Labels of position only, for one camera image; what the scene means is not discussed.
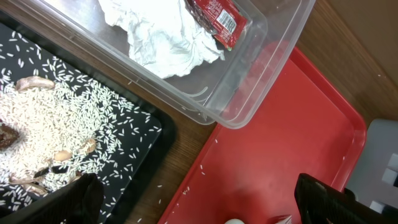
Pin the red serving tray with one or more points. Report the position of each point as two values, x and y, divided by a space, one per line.
303 125

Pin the red snack wrapper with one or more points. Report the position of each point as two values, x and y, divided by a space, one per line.
221 18

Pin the rice and food scraps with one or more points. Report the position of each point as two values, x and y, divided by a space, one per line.
57 131

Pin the white plastic spoon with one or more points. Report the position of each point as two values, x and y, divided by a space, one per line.
234 221

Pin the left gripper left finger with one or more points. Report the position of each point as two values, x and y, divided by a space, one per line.
77 202

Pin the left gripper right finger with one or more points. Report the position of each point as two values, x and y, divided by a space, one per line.
317 202

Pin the white napkin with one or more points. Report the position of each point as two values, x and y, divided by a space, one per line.
163 36

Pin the clear plastic waste bin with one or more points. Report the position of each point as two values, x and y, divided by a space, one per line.
227 91

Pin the grey dishwasher rack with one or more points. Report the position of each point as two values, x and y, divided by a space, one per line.
374 179

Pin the black food waste tray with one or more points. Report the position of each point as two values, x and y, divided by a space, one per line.
133 143

